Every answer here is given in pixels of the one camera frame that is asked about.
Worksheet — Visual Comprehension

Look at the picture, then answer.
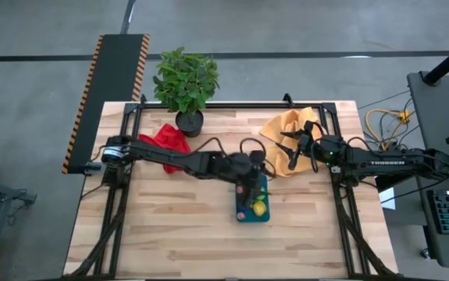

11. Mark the grey metal stand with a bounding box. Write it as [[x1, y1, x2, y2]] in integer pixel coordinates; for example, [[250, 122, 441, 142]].
[[0, 175, 37, 281]]

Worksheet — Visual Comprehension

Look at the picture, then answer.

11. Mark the yellow cable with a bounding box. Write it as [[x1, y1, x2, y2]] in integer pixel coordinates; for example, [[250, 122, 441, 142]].
[[364, 108, 412, 151]]

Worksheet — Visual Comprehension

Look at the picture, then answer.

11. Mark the black hazard-striped floor ramp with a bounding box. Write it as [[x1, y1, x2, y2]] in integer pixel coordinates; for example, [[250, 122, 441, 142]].
[[62, 34, 151, 175]]

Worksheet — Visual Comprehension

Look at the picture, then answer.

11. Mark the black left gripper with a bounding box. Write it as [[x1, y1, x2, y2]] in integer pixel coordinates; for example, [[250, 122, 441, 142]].
[[223, 150, 267, 208]]

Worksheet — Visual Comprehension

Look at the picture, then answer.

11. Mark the teal plastic container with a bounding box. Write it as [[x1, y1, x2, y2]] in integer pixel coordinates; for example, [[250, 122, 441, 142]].
[[234, 173, 271, 224]]

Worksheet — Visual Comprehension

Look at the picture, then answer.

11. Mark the orange cloth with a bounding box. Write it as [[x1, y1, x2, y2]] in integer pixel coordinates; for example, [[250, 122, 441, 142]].
[[258, 107, 329, 179]]

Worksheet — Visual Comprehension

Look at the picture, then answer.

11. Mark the grey side table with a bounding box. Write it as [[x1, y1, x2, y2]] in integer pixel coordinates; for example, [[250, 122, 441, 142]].
[[406, 71, 449, 175]]

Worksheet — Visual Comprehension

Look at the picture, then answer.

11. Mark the red cloth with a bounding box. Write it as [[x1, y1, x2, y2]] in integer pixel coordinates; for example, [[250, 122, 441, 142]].
[[137, 123, 192, 175]]

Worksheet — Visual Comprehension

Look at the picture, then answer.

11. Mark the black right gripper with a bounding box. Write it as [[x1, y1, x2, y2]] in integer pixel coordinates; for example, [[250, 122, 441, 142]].
[[275, 120, 333, 172]]

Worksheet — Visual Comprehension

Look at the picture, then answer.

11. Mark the green plant in black pot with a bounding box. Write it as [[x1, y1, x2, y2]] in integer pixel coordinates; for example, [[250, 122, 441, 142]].
[[152, 46, 221, 138]]

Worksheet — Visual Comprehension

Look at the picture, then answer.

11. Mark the white paper sheet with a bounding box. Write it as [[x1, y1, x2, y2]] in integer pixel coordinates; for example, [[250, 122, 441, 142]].
[[380, 187, 397, 211]]

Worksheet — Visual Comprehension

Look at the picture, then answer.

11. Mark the black pole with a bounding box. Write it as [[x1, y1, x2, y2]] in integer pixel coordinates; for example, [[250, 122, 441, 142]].
[[422, 37, 449, 86]]

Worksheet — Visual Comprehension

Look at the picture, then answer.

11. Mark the yellow toy lemon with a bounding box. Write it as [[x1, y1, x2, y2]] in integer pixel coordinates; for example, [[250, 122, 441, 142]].
[[252, 201, 268, 217]]

